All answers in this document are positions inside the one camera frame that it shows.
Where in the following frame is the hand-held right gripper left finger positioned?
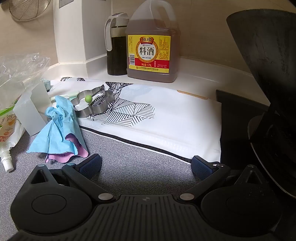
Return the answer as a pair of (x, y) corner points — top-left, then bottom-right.
(28, 154), (116, 202)

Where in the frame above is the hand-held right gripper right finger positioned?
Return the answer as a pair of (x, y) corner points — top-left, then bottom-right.
(179, 155), (266, 202)

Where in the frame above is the pink paper sheet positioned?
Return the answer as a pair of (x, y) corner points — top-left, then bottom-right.
(45, 133), (89, 164)

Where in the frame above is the blue paper tissue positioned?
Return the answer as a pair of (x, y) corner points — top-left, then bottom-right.
(26, 95), (88, 158)

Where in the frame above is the metal egg mold green knob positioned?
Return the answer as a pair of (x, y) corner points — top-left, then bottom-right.
(73, 85), (114, 117)

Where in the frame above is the printed pouch white spout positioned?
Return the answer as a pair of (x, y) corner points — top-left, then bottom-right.
(0, 109), (26, 172)

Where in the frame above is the clear plastic bag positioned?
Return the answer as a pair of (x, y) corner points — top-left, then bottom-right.
(0, 53), (51, 116)

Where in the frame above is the grey fabric mat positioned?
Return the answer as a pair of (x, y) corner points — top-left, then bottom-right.
(0, 126), (222, 209)

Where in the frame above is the black stove top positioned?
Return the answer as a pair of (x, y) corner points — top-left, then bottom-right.
(216, 89), (296, 176)

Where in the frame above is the white mat geometric deer print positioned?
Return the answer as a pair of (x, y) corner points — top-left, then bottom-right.
(50, 77), (223, 163)

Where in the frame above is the small teal printed box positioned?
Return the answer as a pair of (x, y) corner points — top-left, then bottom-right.
(40, 79), (52, 92)

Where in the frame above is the dark sauce dispenser bottle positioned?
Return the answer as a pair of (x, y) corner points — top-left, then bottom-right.
(105, 13), (130, 76)

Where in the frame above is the cooking wine jug yellow label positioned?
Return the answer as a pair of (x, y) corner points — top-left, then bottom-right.
(125, 0), (182, 83)

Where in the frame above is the black wok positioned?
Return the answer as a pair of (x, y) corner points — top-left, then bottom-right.
(226, 9), (296, 197)

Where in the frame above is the wire mesh strainer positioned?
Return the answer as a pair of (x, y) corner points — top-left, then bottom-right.
(9, 0), (52, 22)

